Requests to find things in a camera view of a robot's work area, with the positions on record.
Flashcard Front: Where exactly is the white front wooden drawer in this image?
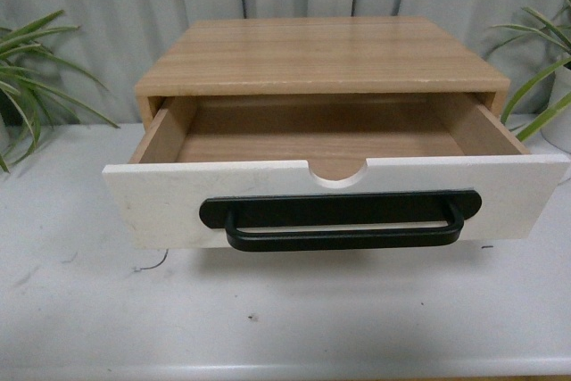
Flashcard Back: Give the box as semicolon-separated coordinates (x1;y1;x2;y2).
103;93;570;249

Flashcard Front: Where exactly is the wooden drawer cabinet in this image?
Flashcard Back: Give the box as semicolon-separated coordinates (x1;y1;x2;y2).
135;16;509;126

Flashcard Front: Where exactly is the white plant pot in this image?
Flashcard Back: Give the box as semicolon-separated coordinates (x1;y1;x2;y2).
542;55;571;153

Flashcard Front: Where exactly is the left green spider plant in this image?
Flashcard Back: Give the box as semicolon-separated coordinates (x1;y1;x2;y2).
1;9;119;173

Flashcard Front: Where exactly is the green spider plant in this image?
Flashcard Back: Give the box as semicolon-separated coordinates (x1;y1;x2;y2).
489;0;571;144
1;9;119;173

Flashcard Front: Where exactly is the right green spider plant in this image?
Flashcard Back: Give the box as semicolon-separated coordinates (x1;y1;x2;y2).
489;0;571;144

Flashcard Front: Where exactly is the black metal drawer handle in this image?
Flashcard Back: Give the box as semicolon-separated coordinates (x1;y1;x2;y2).
199;189;482;252

